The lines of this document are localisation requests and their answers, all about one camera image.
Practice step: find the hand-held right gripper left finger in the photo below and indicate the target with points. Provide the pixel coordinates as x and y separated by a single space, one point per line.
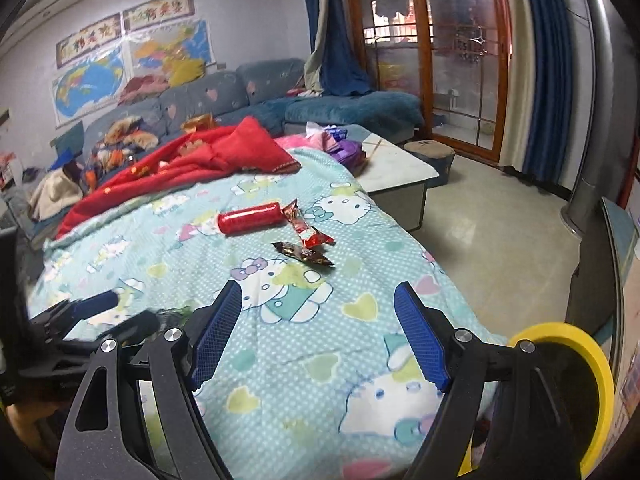
215 340

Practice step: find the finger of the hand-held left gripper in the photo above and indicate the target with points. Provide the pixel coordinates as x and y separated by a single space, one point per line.
95 306
127 327

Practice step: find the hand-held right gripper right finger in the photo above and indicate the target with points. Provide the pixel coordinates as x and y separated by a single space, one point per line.
420 345

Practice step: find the black and green snack packet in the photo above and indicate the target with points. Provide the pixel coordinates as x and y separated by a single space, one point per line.
172 314

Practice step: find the brown snack wrapper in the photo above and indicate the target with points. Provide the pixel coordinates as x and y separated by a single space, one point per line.
302 253

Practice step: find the red cylindrical tube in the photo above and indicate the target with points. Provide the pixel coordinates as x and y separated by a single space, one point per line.
250 218

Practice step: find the red snack wrapper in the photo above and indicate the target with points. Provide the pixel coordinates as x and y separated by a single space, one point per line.
305 227

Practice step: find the yellow rimmed bin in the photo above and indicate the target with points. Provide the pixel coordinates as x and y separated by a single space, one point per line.
600 375

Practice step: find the cartoon cat printed blanket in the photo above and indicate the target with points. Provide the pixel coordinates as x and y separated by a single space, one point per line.
300 335

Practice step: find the beige cloth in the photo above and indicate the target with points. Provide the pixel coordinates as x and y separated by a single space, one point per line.
55 190

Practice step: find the red blanket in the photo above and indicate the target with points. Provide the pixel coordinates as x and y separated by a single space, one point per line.
175 170

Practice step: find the pile of colourful clothes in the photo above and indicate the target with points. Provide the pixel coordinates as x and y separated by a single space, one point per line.
125 140

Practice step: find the white top coffee table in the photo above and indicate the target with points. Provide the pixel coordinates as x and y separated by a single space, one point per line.
395 170

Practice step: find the round grey stool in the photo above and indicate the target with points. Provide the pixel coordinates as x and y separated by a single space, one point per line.
432 152

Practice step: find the dark cabinet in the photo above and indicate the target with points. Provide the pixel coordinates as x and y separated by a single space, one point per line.
600 270

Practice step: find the purple bags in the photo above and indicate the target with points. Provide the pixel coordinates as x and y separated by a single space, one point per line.
347 152

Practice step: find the world map poster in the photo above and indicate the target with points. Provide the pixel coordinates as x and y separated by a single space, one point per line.
90 87

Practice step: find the red and pink cloth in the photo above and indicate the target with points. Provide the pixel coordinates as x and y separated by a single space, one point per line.
145 85

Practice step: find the blue grey sofa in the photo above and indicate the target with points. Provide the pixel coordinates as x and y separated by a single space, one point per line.
250 95

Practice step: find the long beige curtain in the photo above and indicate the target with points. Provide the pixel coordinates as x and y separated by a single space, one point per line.
515 110

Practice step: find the country map poster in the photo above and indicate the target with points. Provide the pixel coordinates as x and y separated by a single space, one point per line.
170 55

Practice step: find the long calligraphy scroll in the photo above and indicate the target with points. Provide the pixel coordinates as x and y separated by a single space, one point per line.
157 10
87 40

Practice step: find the short beige curtain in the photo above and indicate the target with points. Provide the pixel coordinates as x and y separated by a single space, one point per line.
312 67

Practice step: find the grey tower air conditioner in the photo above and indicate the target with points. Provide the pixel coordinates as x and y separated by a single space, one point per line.
595 110

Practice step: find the wooden framed glass door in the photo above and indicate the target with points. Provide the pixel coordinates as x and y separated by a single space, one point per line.
435 50

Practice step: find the long blue curtain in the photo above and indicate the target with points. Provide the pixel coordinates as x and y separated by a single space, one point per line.
542 60

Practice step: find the short blue curtain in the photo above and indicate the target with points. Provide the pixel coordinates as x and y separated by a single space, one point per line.
330 35

